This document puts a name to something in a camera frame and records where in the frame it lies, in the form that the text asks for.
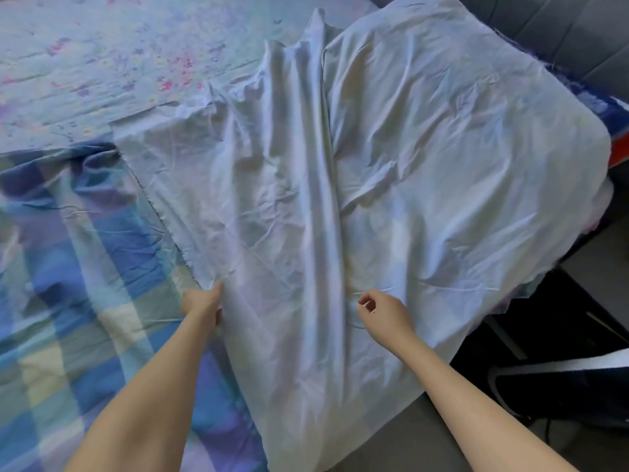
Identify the person's left forearm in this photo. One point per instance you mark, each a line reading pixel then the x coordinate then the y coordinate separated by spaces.
pixel 147 403

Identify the dark nightstand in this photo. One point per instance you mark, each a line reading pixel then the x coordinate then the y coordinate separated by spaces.
pixel 550 309

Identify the person's left hand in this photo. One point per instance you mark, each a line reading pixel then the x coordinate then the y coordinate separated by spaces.
pixel 204 302

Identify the red blue cloth item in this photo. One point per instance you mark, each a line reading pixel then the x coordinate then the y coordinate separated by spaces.
pixel 604 113

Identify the person's right forearm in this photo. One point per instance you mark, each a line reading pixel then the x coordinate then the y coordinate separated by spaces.
pixel 482 413

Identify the blue floral patterned sheet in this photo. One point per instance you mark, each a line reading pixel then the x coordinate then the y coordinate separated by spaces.
pixel 118 54

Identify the white bed sheet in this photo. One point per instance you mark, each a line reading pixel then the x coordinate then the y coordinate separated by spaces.
pixel 413 172

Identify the grey padded headboard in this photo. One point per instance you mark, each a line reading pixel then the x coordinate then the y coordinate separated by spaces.
pixel 570 29

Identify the black white standing device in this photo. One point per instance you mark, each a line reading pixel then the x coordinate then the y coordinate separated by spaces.
pixel 580 366

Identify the person's right hand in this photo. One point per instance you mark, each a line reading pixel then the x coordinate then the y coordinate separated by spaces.
pixel 386 321

